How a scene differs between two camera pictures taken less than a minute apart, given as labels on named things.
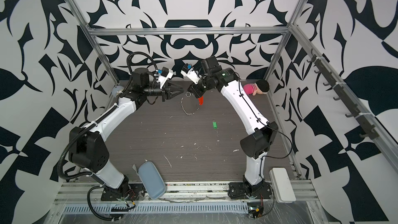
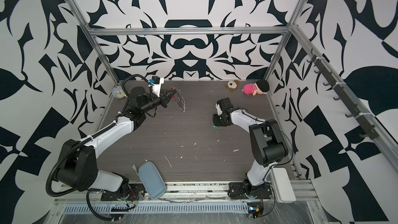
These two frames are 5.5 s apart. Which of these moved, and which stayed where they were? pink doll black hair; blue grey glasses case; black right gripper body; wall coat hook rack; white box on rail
Moved: black right gripper body
Stayed: white box on rail; wall coat hook rack; blue grey glasses case; pink doll black hair
